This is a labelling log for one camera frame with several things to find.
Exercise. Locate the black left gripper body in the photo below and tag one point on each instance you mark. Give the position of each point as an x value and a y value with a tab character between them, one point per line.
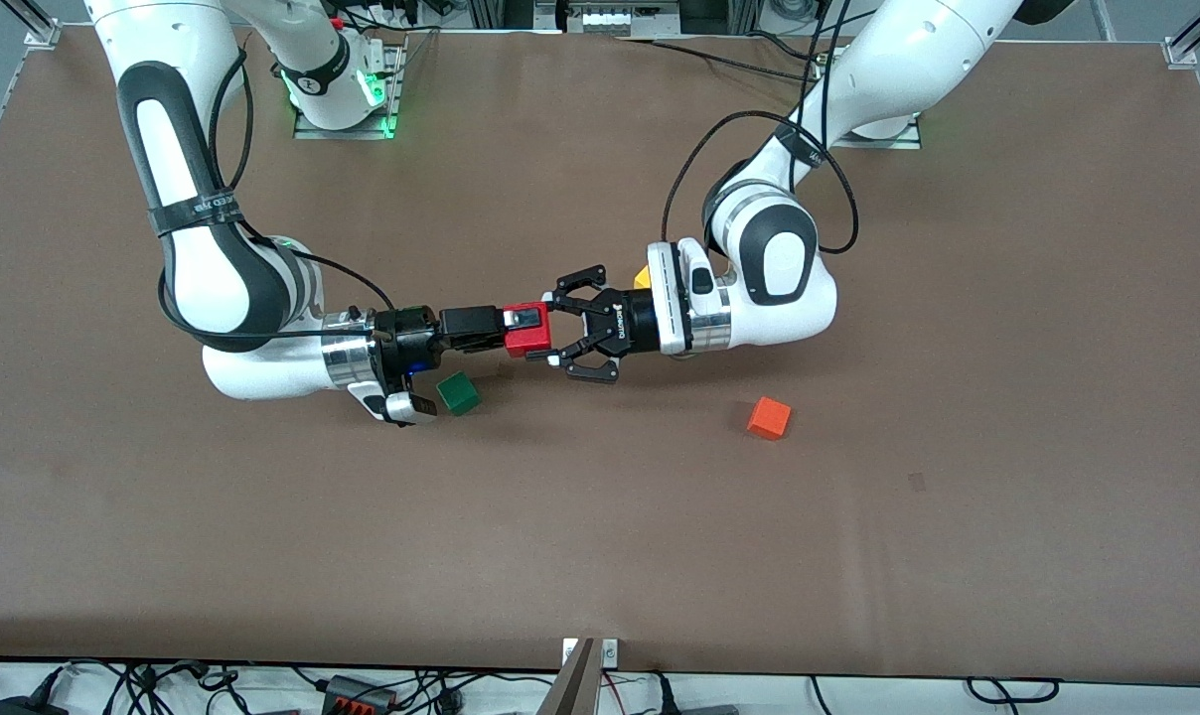
628	323

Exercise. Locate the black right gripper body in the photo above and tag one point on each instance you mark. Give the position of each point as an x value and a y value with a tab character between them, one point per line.
407	341

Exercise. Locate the red wooden cube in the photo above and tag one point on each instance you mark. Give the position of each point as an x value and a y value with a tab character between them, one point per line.
527	344

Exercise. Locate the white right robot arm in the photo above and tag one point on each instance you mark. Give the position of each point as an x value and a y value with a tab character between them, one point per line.
213	288

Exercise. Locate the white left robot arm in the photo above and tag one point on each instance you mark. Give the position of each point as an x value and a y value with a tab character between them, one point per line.
809	308

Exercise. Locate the yellow wooden cube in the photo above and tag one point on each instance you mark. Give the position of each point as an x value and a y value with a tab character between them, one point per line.
643	278

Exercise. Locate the green wooden cube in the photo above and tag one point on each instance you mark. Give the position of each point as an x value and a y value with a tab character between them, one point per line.
461	395

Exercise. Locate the orange wooden cube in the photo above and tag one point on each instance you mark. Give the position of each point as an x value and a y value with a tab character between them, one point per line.
769	418

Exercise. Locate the grey electronics box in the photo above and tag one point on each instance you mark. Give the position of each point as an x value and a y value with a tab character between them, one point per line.
610	18

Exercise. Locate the orange black connector box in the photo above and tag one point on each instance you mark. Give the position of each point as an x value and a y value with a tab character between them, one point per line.
357	698

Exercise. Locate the black power adapter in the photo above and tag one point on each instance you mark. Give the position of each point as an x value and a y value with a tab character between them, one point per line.
29	707

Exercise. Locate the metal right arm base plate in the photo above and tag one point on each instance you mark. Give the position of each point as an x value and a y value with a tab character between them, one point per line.
312	132

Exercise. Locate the white mounting bracket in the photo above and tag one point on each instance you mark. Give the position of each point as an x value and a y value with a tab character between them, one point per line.
569	651
610	651

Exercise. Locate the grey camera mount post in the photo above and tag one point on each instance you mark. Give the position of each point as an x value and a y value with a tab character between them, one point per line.
575	685

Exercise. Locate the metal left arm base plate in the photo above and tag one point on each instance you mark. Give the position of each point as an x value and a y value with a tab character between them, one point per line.
903	144

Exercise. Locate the metal table corner bracket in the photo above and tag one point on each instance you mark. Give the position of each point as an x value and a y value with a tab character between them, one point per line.
44	35
1181	52

